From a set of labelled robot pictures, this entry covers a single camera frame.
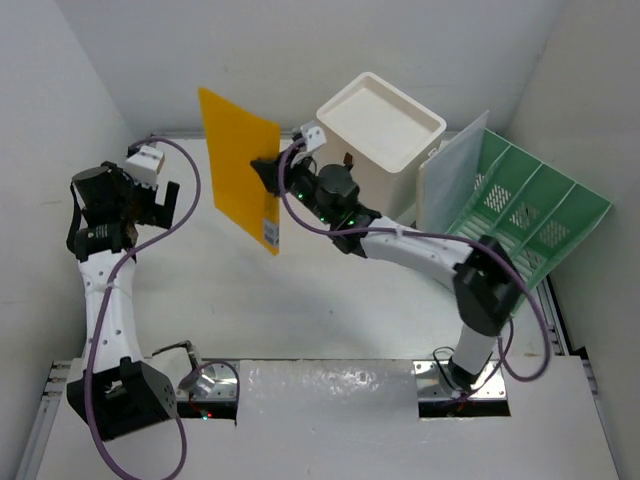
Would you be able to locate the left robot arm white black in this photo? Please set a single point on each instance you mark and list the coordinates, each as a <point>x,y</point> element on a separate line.
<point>127,393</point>

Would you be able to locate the white three-drawer cabinet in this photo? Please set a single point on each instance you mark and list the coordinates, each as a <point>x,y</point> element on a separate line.
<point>386,133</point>

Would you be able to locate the green file organizer tray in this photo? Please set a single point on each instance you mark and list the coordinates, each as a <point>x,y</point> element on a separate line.
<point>538,214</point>

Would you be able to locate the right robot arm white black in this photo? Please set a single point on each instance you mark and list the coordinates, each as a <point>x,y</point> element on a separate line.
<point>479,273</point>

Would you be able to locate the clear document folder with paper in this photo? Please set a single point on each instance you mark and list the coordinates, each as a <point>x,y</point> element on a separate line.
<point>446,180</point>

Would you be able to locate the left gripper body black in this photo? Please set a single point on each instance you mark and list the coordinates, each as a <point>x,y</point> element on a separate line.
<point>137,201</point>

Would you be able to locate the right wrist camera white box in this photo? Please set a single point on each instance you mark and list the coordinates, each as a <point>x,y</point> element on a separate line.
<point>308,139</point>

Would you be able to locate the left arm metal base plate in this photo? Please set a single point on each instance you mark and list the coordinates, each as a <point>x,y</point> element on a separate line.
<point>212,381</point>

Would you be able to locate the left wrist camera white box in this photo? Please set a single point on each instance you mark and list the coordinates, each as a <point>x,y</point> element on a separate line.
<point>143,165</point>

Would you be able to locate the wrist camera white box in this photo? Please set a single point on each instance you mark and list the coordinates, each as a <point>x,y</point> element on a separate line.
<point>143,165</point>
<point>308,139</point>

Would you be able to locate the yellow plastic folder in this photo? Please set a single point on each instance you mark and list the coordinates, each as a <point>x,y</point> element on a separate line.
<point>234,138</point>

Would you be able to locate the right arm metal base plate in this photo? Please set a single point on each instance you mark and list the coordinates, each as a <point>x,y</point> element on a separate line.
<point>436,384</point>

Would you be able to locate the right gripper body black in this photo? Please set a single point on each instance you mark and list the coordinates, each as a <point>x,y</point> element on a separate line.
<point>302,181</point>

